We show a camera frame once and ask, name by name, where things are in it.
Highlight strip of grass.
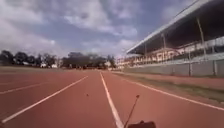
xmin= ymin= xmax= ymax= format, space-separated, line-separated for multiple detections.
xmin=111 ymin=70 xmax=224 ymax=103

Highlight red running track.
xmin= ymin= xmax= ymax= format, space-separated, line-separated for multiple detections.
xmin=0 ymin=68 xmax=224 ymax=128

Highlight roofed grandstand building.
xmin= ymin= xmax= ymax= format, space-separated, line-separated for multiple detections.
xmin=114 ymin=0 xmax=224 ymax=69

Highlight row of dark trees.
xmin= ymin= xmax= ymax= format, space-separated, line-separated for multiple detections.
xmin=0 ymin=49 xmax=117 ymax=70

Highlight robot's own part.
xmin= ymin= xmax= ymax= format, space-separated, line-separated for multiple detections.
xmin=123 ymin=94 xmax=157 ymax=128

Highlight grey fence with posts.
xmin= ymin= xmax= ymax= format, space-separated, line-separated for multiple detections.
xmin=122 ymin=59 xmax=224 ymax=78

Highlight distant white buildings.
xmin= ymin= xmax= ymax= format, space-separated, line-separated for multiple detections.
xmin=20 ymin=59 xmax=64 ymax=70

